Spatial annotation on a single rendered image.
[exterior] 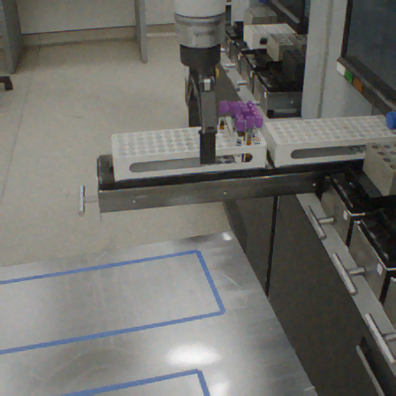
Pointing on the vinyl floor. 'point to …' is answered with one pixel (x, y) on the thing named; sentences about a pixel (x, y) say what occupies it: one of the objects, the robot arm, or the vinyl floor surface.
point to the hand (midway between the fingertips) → (201, 140)
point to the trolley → (145, 325)
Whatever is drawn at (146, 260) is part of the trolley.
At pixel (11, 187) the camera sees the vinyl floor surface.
